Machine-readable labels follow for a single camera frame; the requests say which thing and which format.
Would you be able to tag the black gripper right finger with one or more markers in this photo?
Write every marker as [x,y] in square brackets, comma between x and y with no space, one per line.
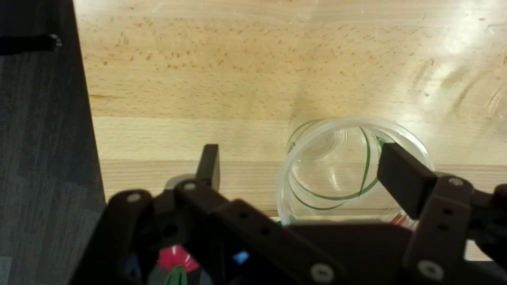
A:
[438,222]

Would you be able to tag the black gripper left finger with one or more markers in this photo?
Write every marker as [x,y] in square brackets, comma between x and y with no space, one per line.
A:
[211,232]

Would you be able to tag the red toy radish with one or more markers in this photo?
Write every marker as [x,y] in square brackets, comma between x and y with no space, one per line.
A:
[176,258]

